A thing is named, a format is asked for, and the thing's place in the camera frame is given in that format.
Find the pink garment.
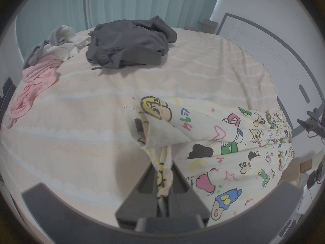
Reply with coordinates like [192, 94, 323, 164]
[7, 54, 62, 129]

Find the bed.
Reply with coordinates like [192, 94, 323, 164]
[0, 12, 325, 229]

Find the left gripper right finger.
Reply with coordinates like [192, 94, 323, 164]
[168, 159, 211, 228]

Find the dark grey garment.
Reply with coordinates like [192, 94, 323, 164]
[148, 15, 168, 32]

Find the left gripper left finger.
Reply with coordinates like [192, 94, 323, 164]
[115, 162, 161, 229]

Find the blue-green curtain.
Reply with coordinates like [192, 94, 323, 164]
[16, 0, 89, 50]
[86, 0, 224, 30]

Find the black shirt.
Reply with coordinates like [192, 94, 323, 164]
[86, 19, 178, 71]

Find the brown cardboard box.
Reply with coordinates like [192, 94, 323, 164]
[286, 158, 313, 187]

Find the grey and white garment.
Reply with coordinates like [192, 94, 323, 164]
[23, 25, 89, 69]

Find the white printed pyjama top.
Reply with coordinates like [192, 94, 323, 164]
[124, 96, 295, 220]

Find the grey bedside table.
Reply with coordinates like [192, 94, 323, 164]
[184, 19, 219, 35]

